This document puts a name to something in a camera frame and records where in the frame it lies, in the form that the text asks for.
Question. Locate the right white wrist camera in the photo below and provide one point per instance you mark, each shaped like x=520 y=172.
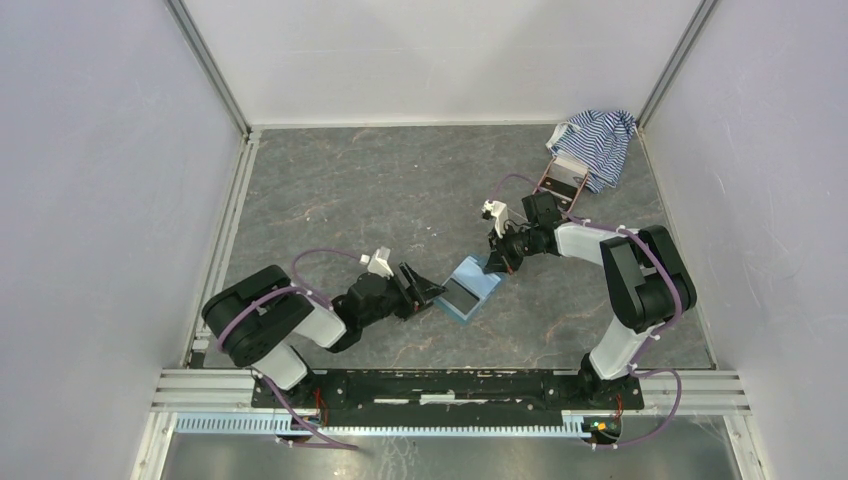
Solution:
x=496 y=212

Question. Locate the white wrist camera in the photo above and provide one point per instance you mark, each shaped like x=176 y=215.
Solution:
x=378 y=262
x=496 y=212

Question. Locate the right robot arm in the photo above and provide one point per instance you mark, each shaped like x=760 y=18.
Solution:
x=647 y=281

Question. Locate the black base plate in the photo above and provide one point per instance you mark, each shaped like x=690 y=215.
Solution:
x=458 y=397

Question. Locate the light blue cable duct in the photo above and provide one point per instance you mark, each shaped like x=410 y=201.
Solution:
x=282 y=424

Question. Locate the aluminium frame rail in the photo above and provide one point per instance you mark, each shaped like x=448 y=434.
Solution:
x=704 y=392

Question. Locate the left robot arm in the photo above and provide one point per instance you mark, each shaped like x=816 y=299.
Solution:
x=252 y=319

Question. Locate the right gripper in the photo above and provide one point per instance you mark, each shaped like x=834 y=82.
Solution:
x=500 y=260

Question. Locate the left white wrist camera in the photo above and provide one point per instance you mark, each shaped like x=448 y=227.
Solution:
x=378 y=262

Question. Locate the striped blue white cloth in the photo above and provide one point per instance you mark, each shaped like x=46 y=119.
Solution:
x=599 y=140

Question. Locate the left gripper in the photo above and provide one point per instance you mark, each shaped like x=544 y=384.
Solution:
x=420 y=291

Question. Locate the pink card box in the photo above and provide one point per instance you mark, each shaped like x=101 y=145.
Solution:
x=565 y=178

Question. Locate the grey credit card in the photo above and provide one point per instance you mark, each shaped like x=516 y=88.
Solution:
x=460 y=298

